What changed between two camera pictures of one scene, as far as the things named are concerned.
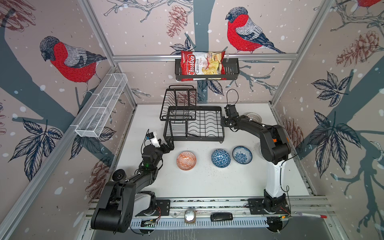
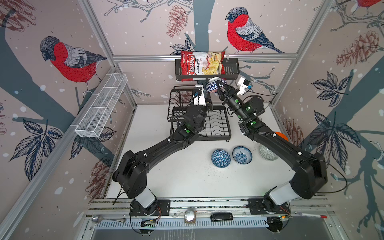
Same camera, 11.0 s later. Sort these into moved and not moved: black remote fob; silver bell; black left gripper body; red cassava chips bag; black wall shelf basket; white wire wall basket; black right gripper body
Moved: black left gripper body; black right gripper body
Not moved: black remote fob; white wire wall basket; red cassava chips bag; silver bell; black wall shelf basket
